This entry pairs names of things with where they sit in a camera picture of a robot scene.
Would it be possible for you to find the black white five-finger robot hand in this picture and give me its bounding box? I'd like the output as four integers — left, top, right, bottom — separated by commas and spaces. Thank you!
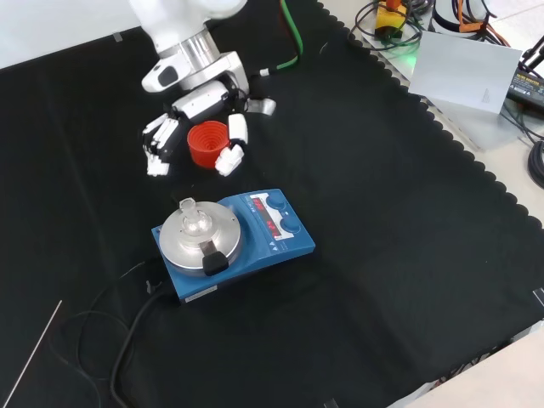
141, 72, 252, 178

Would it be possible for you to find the blue base heater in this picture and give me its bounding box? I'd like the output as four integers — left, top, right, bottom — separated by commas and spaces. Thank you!
150, 188, 316, 306

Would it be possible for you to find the red ribbed plastic cup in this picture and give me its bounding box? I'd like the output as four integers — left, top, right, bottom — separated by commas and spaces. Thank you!
186, 121, 231, 170

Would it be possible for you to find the clear round-bottom glass flask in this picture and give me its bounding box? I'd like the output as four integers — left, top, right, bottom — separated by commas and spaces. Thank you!
178, 198, 213, 237

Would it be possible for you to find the yellow stop button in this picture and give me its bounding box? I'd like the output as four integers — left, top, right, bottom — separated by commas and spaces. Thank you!
373, 0, 411, 42

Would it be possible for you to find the black bench cloth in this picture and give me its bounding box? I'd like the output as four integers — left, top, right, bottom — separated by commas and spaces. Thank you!
0, 0, 544, 408

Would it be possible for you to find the pale board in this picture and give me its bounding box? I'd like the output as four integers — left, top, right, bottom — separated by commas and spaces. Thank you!
407, 30, 524, 115

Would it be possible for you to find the thin glass rod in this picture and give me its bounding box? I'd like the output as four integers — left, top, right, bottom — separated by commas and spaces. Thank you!
2, 299, 63, 407

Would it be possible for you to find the black power adapter yellow label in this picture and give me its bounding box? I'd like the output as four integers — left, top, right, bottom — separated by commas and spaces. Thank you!
505, 70, 544, 112

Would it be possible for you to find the black tripod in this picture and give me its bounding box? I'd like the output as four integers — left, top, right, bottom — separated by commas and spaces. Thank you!
520, 36, 544, 80

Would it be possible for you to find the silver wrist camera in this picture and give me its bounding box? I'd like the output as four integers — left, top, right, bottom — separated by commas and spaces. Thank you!
246, 98, 277, 116

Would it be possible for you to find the green cable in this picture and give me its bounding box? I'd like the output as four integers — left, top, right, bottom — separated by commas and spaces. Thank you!
259, 0, 305, 78

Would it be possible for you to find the thin black cable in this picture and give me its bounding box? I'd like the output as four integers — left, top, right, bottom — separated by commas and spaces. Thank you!
48, 261, 148, 408

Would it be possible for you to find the thick black power cable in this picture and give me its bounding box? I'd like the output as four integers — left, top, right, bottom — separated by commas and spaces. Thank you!
109, 288, 175, 408

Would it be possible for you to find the orange cable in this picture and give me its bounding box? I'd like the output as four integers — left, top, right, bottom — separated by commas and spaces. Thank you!
456, 0, 511, 48

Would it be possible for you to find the grey metal base plate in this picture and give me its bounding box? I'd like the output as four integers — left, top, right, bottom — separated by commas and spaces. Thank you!
348, 25, 528, 152

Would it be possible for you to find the black cable bundle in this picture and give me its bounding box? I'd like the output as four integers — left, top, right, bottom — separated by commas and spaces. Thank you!
526, 139, 544, 190

